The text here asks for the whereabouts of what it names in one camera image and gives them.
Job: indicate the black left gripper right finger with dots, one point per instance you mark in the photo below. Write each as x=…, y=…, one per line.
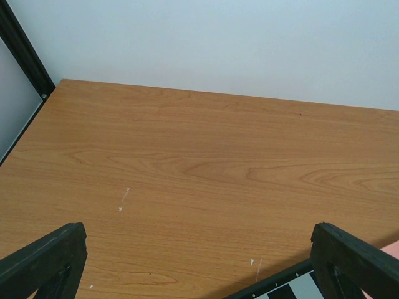
x=347, y=267

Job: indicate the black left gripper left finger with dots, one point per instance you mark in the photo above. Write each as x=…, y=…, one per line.
x=50, y=267

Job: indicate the black and grey chessboard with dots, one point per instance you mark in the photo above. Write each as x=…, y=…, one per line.
x=295, y=282

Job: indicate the pink plastic tray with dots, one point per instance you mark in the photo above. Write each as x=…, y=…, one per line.
x=392, y=249

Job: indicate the black left frame post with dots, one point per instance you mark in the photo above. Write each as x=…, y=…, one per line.
x=22, y=50

